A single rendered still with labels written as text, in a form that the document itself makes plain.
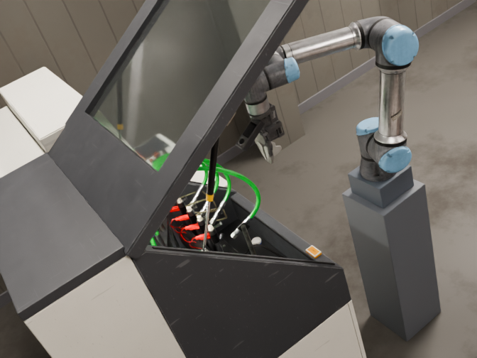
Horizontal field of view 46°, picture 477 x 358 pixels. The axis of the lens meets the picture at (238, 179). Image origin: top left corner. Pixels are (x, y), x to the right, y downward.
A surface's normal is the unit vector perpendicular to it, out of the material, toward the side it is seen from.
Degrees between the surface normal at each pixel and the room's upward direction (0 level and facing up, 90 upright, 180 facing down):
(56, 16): 90
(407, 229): 90
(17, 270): 0
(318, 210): 0
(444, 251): 0
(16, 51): 90
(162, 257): 90
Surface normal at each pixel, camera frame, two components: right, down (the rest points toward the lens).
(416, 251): 0.54, 0.35
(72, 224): -0.29, -0.78
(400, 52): 0.23, 0.39
